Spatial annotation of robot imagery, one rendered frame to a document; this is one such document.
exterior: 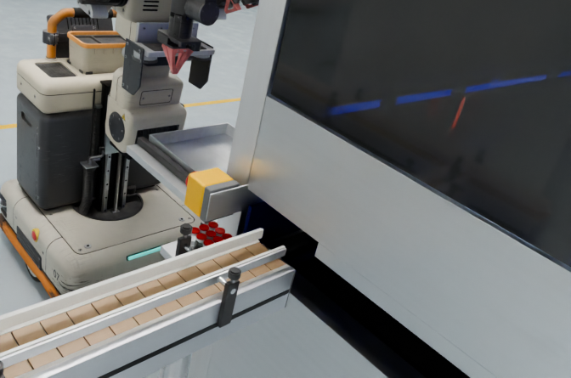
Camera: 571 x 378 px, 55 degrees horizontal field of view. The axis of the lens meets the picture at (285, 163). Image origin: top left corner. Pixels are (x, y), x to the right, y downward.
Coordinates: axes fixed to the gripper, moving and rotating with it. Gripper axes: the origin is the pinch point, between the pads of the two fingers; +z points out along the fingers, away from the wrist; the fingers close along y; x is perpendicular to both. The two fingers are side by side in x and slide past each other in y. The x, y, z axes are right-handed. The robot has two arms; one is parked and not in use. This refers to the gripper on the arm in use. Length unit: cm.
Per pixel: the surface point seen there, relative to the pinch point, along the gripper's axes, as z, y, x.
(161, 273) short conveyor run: 14, 53, -35
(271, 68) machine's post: -17, 45, -12
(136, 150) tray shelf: 20.2, 1.6, -9.7
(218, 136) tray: 19.7, 1.9, 16.5
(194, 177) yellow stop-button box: 6.0, 39.8, -21.2
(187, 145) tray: 19.9, 3.9, 4.3
